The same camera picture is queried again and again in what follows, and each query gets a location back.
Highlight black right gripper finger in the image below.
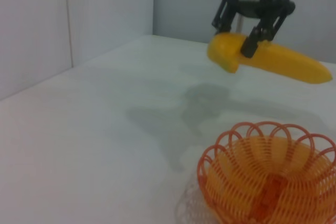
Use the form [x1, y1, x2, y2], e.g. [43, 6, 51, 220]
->
[240, 0, 289, 59]
[212, 0, 237, 35]

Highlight orange plastic wire basket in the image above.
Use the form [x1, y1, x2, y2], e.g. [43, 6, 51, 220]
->
[196, 121, 336, 224]

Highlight yellow banana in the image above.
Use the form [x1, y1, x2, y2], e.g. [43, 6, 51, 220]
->
[206, 32, 333, 85]

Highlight grey vertical post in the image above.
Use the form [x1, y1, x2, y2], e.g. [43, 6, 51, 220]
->
[235, 15, 245, 35]

